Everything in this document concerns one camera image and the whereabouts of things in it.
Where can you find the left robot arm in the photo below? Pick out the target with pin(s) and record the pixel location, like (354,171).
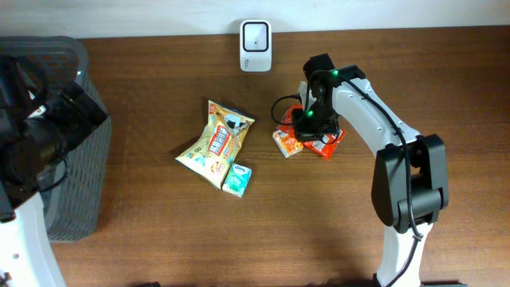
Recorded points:
(38,130)

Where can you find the cream blue snack bag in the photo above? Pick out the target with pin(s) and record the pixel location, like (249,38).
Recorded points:
(212,155)

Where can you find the orange tissue pack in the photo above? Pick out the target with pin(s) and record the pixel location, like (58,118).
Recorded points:
(287,142)

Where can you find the red candy bag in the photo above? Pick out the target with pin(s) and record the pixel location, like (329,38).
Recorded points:
(324,147)

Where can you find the grey plastic mesh basket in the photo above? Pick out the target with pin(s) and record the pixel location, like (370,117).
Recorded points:
(71,209)

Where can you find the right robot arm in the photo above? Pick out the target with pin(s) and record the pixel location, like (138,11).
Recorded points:
(410,180)

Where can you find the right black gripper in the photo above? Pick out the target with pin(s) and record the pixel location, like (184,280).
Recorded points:
(304,132)

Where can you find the teal tissue pack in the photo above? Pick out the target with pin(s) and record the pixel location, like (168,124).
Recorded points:
(237,180)

